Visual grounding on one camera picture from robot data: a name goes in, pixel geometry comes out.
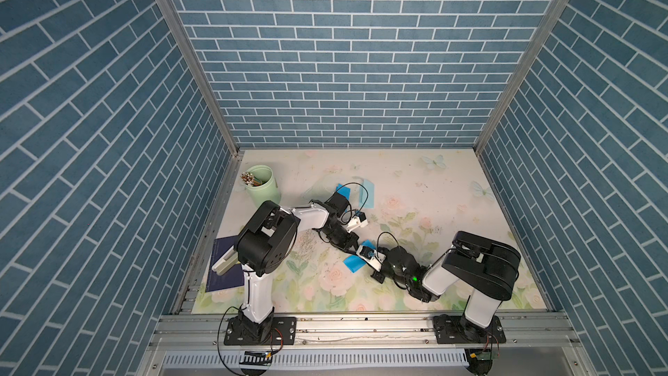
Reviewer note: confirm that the aluminium mounting rail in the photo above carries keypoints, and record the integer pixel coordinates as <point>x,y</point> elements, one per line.
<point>350,330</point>

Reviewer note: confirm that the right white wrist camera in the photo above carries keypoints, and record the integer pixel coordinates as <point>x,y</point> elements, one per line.
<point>372,257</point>

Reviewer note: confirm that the green pencil cup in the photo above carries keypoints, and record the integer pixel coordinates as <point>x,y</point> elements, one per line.
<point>268,191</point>

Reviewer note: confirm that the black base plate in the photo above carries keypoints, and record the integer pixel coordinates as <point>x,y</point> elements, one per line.
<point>450,329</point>
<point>274,330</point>

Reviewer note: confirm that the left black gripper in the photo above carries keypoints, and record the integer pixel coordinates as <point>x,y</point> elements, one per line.
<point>350,238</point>

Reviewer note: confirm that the white stapler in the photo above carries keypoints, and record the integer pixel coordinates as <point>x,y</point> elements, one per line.
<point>224,264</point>

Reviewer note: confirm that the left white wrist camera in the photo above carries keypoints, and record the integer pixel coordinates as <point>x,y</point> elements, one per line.
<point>358,220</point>

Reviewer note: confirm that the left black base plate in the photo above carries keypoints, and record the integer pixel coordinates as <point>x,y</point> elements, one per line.
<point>274,330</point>

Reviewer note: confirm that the dark blue notebook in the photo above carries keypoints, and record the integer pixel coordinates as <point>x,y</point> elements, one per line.
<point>234,278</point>

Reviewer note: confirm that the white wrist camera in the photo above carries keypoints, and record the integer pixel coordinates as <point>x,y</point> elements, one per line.
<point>372,257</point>
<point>358,220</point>

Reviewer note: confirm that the blue paper sheet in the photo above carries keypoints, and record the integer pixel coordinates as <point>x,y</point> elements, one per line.
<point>343,190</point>
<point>354,263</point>

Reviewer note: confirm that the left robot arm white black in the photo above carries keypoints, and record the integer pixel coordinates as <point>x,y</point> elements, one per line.
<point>266,240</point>

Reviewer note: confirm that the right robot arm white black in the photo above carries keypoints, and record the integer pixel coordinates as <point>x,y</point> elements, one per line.
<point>490,267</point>

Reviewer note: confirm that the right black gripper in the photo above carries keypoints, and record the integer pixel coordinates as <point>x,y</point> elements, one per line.
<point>377,276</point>

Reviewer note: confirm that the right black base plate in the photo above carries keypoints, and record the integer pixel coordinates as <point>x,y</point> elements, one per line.
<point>450,329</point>

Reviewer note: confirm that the light blue square paper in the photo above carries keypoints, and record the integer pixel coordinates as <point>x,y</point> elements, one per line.
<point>367,195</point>

